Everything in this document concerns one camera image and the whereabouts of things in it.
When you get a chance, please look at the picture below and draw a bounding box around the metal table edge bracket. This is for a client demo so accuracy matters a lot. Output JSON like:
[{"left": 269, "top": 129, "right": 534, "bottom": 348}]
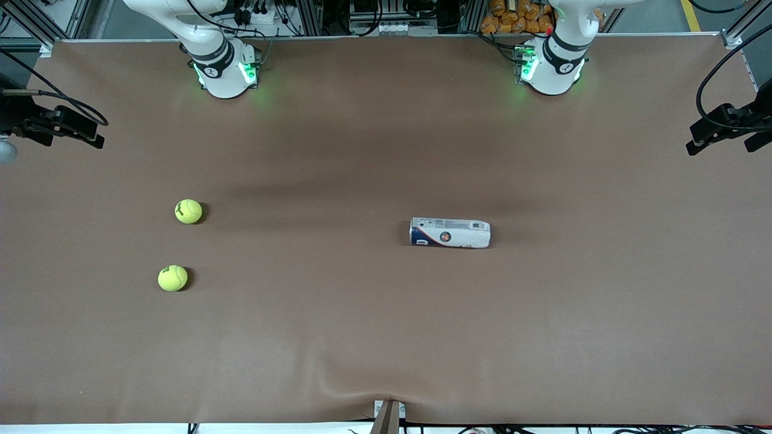
[{"left": 373, "top": 399, "right": 407, "bottom": 434}]

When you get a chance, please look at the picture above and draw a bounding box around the aluminium frame profile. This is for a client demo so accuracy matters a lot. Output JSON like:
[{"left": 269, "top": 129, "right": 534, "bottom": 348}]
[
  {"left": 0, "top": 0, "right": 91, "bottom": 50},
  {"left": 721, "top": 0, "right": 772, "bottom": 50}
]

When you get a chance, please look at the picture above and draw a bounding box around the white blue tennis ball can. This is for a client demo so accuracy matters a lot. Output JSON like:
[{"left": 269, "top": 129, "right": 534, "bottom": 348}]
[{"left": 410, "top": 216, "right": 492, "bottom": 249}]

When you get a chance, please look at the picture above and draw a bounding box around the yellow tennis ball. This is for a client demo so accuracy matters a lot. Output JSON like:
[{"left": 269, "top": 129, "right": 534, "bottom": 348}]
[
  {"left": 157, "top": 265, "right": 189, "bottom": 292},
  {"left": 175, "top": 199, "right": 203, "bottom": 225}
]

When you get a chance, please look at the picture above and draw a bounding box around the white power strip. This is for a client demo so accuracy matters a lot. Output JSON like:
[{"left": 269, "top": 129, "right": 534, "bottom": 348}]
[{"left": 238, "top": 0, "right": 284, "bottom": 25}]

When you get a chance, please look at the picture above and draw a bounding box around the orange bag pile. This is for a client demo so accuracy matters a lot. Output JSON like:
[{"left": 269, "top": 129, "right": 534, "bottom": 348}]
[{"left": 481, "top": 0, "right": 554, "bottom": 34}]

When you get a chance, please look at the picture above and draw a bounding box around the grey electronics box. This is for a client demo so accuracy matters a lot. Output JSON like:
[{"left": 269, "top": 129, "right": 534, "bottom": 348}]
[{"left": 349, "top": 0, "right": 441, "bottom": 37}]

